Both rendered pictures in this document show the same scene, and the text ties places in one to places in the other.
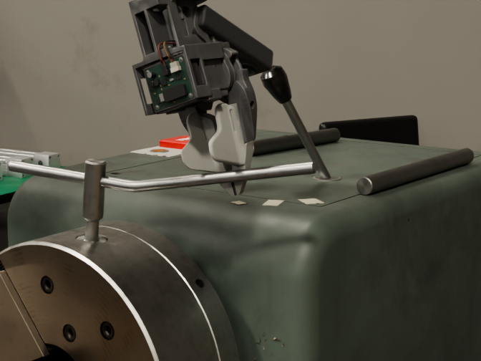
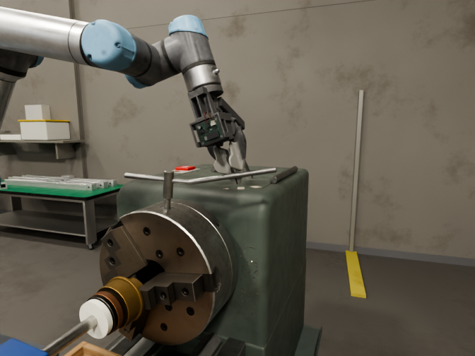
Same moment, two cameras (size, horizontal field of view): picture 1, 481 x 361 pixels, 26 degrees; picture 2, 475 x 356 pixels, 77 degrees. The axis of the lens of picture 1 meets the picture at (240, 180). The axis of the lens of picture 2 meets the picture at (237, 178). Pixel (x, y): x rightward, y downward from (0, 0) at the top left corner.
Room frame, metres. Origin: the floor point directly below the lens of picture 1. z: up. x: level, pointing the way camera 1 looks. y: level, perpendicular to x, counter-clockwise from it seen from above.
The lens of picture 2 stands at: (0.40, 0.16, 1.41)
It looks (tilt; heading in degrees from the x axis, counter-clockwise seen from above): 9 degrees down; 347
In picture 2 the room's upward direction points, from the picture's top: straight up
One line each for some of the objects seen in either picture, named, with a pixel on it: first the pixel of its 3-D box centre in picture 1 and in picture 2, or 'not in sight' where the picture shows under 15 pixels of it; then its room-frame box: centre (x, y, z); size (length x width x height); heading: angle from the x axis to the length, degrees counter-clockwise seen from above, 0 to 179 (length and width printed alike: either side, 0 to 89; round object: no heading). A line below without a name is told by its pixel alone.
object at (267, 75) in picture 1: (275, 84); not in sight; (1.28, -0.04, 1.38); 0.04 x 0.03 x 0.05; 144
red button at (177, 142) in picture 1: (186, 145); (185, 169); (1.59, 0.08, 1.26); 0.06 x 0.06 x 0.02; 54
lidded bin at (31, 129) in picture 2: not in sight; (45, 130); (5.14, 1.78, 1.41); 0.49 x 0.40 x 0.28; 59
